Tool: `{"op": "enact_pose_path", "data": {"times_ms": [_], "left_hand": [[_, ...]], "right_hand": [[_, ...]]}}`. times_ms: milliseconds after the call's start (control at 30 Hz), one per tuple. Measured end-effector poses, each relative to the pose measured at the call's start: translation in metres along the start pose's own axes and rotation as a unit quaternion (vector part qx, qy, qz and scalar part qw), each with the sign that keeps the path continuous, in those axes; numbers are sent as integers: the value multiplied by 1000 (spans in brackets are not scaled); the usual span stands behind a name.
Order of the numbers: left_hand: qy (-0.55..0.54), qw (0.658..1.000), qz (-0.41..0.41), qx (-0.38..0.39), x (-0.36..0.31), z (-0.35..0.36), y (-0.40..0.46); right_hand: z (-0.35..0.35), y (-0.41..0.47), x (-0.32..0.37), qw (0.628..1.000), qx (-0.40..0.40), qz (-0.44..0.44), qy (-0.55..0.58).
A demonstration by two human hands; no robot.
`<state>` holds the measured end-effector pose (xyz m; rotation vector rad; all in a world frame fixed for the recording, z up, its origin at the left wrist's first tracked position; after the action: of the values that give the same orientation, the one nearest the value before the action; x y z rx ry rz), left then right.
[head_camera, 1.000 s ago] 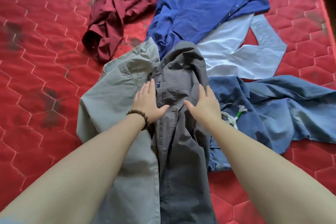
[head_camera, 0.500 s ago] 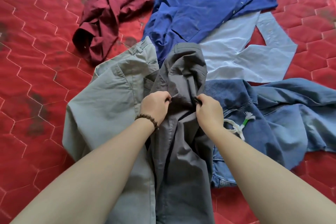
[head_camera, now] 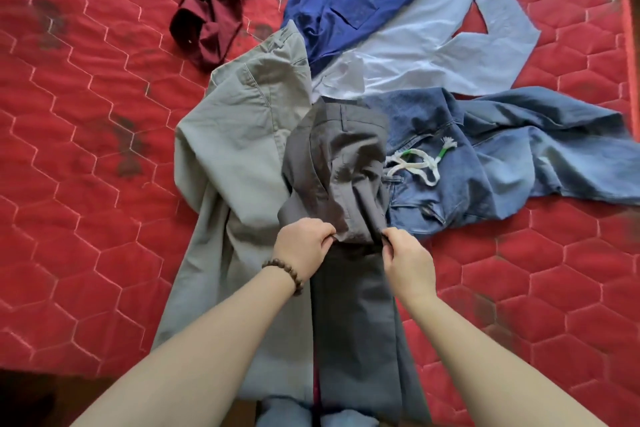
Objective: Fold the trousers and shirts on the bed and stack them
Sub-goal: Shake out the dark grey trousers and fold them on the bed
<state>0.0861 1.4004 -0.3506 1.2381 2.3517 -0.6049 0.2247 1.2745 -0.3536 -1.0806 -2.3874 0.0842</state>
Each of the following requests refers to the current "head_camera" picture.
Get maroon shirt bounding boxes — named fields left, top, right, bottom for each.
left=169, top=0, right=309, bottom=70

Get person's right hand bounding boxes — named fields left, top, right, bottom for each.
left=381, top=227, right=439, bottom=310

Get red quilted mattress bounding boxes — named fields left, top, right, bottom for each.
left=0, top=0, right=640, bottom=427

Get person's left hand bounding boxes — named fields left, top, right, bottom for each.
left=272, top=217, right=337, bottom=285

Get dark grey trousers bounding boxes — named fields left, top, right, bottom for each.
left=277, top=96, right=433, bottom=425

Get blue denim jeans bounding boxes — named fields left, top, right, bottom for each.
left=362, top=86, right=640, bottom=238

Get person's right forearm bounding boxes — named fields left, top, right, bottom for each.
left=399, top=286, right=609, bottom=427

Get dark bead bracelet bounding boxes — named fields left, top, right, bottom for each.
left=261, top=258, right=305, bottom=298

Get light blue shirt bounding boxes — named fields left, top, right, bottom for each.
left=309, top=0, right=542, bottom=103

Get light grey trousers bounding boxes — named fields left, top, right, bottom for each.
left=151, top=19, right=316, bottom=405

